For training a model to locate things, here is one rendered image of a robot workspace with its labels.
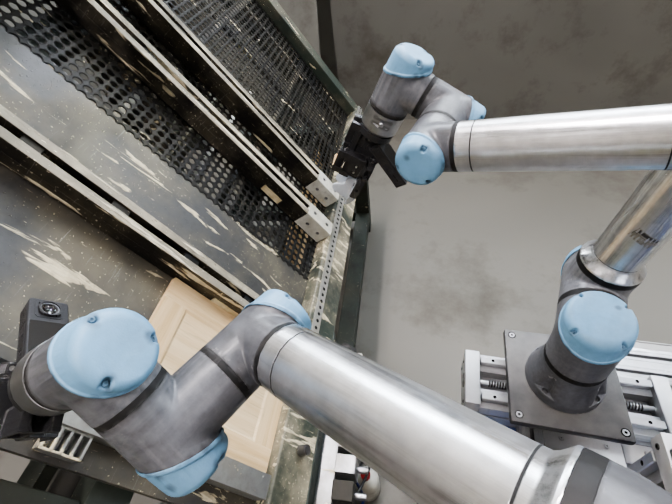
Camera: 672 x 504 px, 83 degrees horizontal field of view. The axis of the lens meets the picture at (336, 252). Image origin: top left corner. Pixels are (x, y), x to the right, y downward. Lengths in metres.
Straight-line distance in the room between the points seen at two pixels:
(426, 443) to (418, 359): 1.85
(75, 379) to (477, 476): 0.30
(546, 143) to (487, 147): 0.07
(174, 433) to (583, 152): 0.55
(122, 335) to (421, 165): 0.44
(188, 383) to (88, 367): 0.10
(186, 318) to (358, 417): 0.71
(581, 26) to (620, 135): 3.41
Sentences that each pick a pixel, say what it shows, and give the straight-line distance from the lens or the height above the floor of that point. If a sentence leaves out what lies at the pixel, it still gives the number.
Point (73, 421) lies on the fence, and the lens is 0.82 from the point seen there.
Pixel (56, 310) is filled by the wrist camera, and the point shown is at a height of 1.52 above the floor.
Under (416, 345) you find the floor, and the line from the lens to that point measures 2.18.
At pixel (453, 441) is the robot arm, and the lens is 0.29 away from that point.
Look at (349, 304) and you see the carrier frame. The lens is 2.12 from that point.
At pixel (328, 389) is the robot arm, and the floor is 1.57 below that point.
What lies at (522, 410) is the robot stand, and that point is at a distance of 0.94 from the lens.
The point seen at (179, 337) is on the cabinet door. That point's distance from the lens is 0.95.
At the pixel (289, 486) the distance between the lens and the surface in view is 1.06.
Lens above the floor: 1.87
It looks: 45 degrees down
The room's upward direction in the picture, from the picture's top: 10 degrees counter-clockwise
